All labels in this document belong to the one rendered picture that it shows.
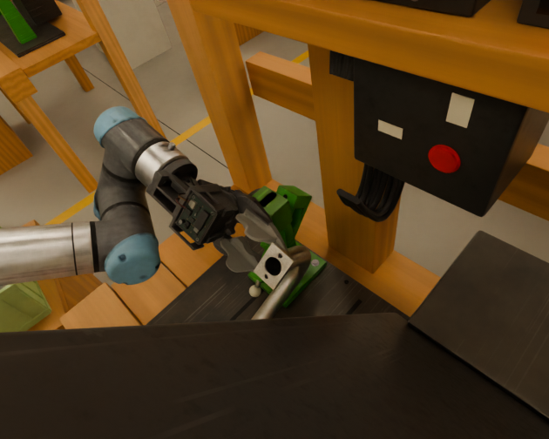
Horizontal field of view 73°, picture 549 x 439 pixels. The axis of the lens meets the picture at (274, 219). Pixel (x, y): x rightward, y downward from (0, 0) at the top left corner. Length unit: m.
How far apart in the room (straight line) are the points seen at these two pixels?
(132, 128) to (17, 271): 0.25
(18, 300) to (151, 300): 0.38
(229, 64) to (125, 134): 0.39
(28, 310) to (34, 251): 0.72
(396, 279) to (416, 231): 1.21
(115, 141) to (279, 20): 0.31
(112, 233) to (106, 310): 0.51
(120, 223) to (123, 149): 0.11
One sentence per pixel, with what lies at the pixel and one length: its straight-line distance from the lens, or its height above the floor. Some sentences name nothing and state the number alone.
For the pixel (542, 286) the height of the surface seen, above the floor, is 1.24.
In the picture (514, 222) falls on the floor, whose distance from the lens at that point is 2.29.
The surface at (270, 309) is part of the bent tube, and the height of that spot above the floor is 1.08.
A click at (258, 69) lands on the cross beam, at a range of 0.91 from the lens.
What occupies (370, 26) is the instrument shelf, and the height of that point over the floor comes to 1.53.
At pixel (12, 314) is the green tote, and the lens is 1.27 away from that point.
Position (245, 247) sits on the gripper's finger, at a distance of 0.54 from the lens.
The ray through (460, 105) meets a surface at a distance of 0.38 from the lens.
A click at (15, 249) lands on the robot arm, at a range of 0.57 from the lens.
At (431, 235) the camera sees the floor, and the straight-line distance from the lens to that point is 2.13.
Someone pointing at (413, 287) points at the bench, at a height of 0.88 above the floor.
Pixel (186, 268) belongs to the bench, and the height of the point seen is 0.88.
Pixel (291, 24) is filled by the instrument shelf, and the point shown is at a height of 1.52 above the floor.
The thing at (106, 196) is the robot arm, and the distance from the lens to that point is 0.64.
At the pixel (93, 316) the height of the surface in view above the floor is 0.90.
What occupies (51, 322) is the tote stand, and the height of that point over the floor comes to 0.79.
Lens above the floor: 1.69
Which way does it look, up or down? 50 degrees down
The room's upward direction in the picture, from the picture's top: 15 degrees counter-clockwise
